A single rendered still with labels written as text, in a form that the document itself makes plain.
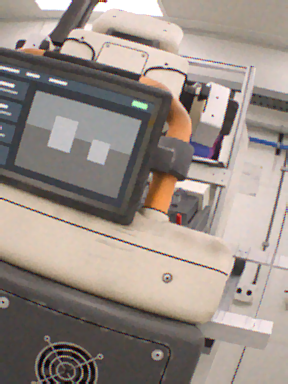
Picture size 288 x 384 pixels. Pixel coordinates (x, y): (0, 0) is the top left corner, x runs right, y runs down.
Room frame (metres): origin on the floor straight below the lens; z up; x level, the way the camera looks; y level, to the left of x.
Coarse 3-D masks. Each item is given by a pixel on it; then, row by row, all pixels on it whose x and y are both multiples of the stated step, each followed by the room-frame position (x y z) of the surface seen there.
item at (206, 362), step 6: (216, 342) 1.67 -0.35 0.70; (216, 348) 1.67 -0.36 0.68; (204, 354) 1.68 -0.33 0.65; (210, 354) 1.67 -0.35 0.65; (216, 354) 1.69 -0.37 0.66; (204, 360) 1.68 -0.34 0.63; (210, 360) 1.67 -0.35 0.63; (198, 366) 1.68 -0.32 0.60; (204, 366) 1.68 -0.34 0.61; (210, 366) 1.67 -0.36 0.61; (198, 372) 1.68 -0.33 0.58; (204, 372) 1.67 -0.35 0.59; (192, 378) 1.68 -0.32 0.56; (198, 378) 1.68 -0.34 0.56; (204, 378) 1.67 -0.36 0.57
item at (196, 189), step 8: (176, 184) 2.14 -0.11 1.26; (184, 184) 2.14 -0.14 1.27; (192, 184) 2.14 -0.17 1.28; (200, 184) 2.14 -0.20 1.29; (184, 192) 2.12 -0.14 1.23; (192, 192) 2.10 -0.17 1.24; (200, 192) 2.09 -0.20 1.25; (208, 192) 2.14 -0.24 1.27; (200, 200) 2.11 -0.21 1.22; (208, 200) 2.18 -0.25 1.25; (200, 208) 2.13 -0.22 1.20
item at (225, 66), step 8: (184, 56) 2.26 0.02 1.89; (192, 56) 2.25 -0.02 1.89; (200, 56) 2.24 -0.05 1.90; (192, 64) 2.27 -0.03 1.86; (200, 64) 2.25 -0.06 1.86; (208, 64) 2.22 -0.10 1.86; (216, 64) 2.21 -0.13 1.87; (224, 64) 2.21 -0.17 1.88; (232, 64) 2.18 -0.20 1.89; (240, 64) 2.17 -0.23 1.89; (232, 72) 2.21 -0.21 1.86; (240, 72) 2.19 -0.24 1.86; (240, 96) 2.10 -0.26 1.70; (240, 104) 2.13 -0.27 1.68; (232, 128) 2.10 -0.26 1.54; (224, 136) 2.10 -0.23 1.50; (232, 136) 2.13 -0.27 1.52; (224, 144) 2.09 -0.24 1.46; (224, 152) 2.09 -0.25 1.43; (192, 160) 2.17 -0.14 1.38; (200, 160) 2.14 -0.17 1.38; (208, 160) 2.12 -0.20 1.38; (224, 160) 2.10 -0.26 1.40; (224, 168) 2.16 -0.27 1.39
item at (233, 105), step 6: (228, 102) 1.16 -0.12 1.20; (234, 102) 1.15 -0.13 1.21; (228, 108) 1.17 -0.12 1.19; (234, 108) 1.16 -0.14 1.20; (228, 114) 1.17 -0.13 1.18; (234, 114) 1.17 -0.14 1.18; (228, 120) 1.18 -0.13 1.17; (234, 120) 1.18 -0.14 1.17; (222, 126) 1.19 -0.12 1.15; (228, 126) 1.19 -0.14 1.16; (222, 132) 1.20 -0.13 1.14; (228, 132) 1.20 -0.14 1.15
